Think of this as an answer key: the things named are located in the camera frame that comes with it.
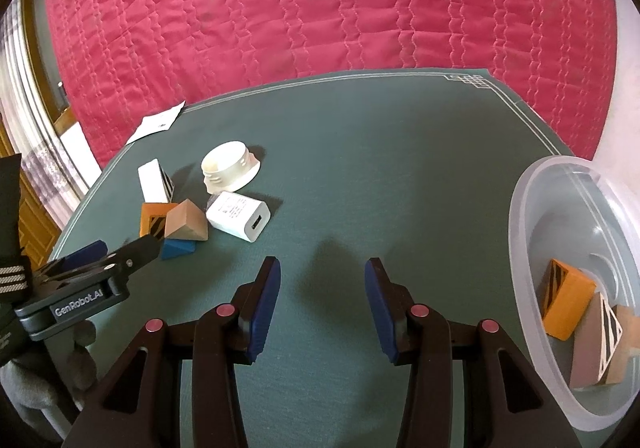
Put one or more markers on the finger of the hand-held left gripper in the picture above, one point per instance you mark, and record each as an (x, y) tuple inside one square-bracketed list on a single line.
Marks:
[(142, 250), (82, 252)]

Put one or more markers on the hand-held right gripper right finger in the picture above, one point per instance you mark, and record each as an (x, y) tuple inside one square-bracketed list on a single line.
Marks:
[(382, 313)]

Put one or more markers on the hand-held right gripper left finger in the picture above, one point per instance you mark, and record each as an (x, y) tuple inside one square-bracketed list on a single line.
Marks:
[(262, 308)]

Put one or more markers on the blue wooden block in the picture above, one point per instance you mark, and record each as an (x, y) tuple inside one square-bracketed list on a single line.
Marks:
[(175, 249)]

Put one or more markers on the small orange striped block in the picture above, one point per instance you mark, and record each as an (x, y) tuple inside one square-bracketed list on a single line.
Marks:
[(149, 218)]

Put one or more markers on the plain wooden triangular block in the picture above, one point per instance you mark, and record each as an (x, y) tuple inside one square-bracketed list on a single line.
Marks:
[(182, 223)]

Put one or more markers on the white block with striped end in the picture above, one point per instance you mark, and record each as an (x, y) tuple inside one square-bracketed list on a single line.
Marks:
[(150, 180)]

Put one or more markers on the white usb charger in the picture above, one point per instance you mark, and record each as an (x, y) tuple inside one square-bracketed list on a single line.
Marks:
[(235, 215)]

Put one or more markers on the white plastic screw cap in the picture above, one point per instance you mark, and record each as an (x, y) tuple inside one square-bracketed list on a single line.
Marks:
[(227, 165)]

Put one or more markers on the clear plastic bowl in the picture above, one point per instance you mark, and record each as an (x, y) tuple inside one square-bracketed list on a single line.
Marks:
[(540, 238)]

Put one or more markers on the large orange striped block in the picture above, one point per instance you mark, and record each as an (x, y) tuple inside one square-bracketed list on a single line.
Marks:
[(570, 303)]

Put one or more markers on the white triangular striped block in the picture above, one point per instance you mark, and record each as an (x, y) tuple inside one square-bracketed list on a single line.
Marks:
[(590, 348)]

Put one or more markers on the brown wooden block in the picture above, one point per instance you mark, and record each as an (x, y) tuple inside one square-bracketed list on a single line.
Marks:
[(627, 328)]

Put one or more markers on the person's left hand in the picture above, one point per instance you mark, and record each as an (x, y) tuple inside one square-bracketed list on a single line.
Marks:
[(35, 388)]

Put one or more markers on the wooden door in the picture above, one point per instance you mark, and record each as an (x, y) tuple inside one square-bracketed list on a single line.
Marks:
[(35, 228)]

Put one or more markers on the white bedside cabinet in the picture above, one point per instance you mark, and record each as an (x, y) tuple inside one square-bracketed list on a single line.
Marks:
[(82, 148)]

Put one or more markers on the white paper sheet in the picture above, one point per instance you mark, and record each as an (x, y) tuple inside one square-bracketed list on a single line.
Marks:
[(155, 123)]

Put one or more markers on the white patterned curtain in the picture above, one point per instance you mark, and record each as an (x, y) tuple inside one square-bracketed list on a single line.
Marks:
[(30, 128)]

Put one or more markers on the green table mat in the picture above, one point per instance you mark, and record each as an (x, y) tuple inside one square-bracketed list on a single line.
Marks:
[(375, 178)]

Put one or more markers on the small dark object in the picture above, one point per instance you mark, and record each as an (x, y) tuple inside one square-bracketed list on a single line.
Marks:
[(61, 95)]

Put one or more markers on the red quilted blanket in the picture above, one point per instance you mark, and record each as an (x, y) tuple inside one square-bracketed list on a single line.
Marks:
[(325, 3)]

